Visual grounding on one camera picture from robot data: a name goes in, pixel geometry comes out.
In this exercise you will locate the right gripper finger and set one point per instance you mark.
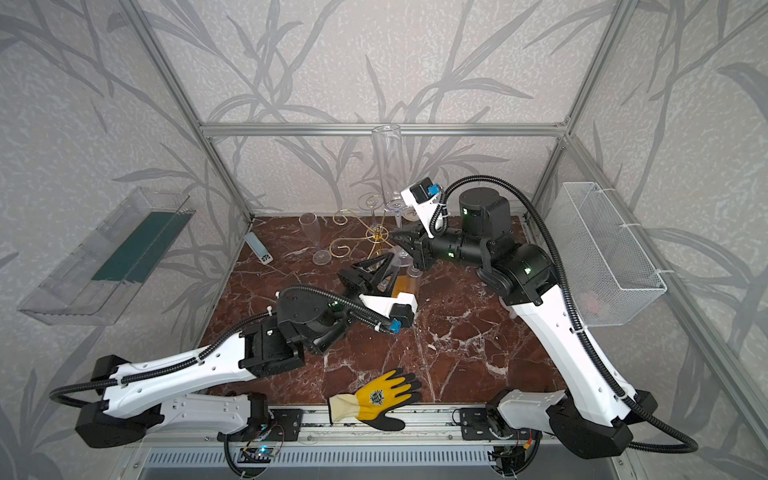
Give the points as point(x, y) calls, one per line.
point(407, 257)
point(411, 231)

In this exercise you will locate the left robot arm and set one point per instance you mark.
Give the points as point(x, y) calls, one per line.
point(123, 401)

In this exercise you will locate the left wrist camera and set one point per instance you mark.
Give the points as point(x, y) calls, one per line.
point(398, 312)

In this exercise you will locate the green circuit board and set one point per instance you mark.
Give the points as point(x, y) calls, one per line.
point(257, 455)

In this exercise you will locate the gold wire wine glass rack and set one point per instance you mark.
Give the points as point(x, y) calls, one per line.
point(341, 247)

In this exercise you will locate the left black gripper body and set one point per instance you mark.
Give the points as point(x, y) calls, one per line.
point(357, 288)

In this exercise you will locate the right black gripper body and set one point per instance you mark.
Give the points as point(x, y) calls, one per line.
point(420, 247)

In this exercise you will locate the grey remote control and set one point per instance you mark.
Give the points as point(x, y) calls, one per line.
point(258, 248)

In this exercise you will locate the white wire mesh basket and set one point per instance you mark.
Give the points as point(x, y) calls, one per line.
point(601, 253)

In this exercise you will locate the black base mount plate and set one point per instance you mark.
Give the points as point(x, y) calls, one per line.
point(280, 425)
point(480, 424)

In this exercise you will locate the yellow black work glove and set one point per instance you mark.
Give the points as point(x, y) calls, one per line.
point(372, 402)

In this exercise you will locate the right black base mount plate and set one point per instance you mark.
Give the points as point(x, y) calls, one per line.
point(480, 424)

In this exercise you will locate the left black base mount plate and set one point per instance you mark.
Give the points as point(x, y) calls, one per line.
point(280, 425)

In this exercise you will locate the clear acrylic wall shelf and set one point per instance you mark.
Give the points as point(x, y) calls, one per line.
point(95, 284)

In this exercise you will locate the yellow wooden rack base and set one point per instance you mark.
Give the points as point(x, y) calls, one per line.
point(405, 284)

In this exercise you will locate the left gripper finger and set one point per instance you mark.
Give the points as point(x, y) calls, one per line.
point(384, 280)
point(374, 269)

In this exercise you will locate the aluminium front rail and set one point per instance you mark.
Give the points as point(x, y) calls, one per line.
point(516, 410)

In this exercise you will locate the pink item in basket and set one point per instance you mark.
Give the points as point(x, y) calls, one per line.
point(592, 302)

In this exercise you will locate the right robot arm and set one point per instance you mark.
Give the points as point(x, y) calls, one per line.
point(488, 223)

